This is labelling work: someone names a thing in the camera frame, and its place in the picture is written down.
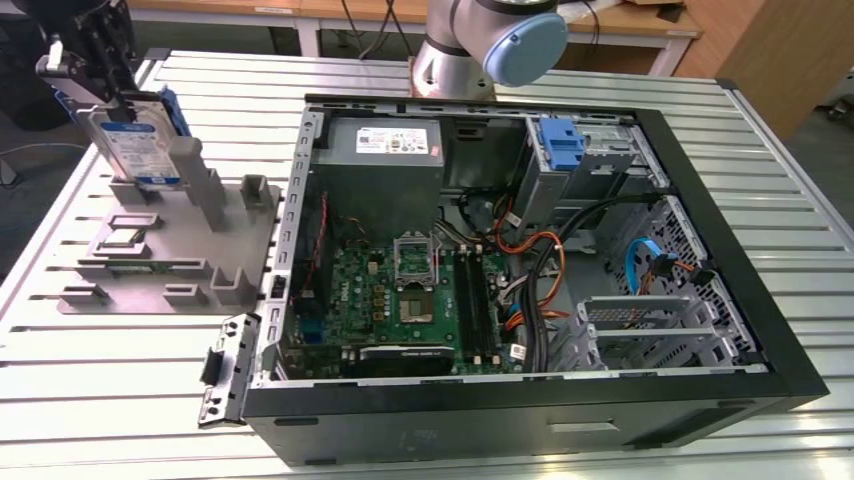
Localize blue data wire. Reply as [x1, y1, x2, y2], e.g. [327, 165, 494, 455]
[626, 237, 668, 296]

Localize green motherboard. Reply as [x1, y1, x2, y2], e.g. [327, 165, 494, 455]
[286, 234, 528, 376]

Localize black graphics card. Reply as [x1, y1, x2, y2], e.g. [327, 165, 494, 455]
[339, 342, 459, 379]

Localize brown wooden cabinet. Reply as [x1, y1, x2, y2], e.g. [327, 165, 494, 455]
[672, 0, 854, 144]

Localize CPU socket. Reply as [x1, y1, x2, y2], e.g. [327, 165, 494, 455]
[398, 292, 446, 324]

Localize grey power supply unit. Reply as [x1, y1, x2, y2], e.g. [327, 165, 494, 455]
[311, 117, 447, 241]

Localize grey metal drive cage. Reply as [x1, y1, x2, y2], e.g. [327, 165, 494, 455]
[516, 117, 668, 231]

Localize orange wire loop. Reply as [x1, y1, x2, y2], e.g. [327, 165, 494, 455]
[496, 197, 568, 311]

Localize metal socket cover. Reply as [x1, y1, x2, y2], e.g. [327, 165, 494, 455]
[392, 231, 442, 291]

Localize office chair wheel base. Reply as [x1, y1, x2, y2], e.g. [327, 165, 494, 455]
[814, 92, 854, 121]

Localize black RAM slot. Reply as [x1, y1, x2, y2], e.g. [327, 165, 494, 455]
[471, 243, 503, 366]
[455, 243, 486, 366]

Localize hard disk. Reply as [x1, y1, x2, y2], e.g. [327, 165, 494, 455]
[53, 84, 195, 190]

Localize grey parts rack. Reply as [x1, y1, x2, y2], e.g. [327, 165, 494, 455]
[56, 137, 286, 316]

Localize grey expansion slot retainer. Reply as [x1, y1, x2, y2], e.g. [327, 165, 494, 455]
[197, 312, 263, 430]

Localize metal disk bay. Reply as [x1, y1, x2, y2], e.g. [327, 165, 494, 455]
[576, 294, 759, 374]

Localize green RAM stick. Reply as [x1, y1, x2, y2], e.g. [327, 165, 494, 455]
[105, 262, 175, 275]

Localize blue plastic drive latch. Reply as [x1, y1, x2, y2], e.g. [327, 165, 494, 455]
[539, 117, 586, 171]

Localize black PC case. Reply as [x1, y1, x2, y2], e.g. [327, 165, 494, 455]
[239, 92, 833, 469]

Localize orange power wire black plug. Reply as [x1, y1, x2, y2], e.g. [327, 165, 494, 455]
[643, 254, 719, 296]

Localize black cable bundle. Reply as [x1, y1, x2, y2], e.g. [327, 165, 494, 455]
[519, 192, 662, 374]

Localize white floor cable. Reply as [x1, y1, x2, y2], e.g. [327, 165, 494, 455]
[0, 142, 88, 157]

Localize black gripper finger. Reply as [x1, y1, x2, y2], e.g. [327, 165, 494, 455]
[99, 52, 141, 123]

